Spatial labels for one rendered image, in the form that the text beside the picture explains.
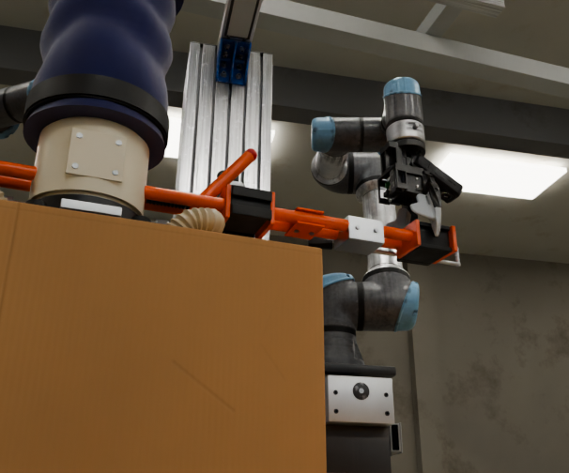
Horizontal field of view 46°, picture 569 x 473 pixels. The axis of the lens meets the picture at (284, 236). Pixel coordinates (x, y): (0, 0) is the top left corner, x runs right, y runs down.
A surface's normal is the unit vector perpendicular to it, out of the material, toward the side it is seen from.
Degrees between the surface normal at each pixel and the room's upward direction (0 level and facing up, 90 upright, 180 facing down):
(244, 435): 91
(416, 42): 90
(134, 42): 75
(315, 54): 180
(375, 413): 90
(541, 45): 180
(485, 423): 90
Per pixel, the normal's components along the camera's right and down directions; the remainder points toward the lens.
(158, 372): 0.36, -0.36
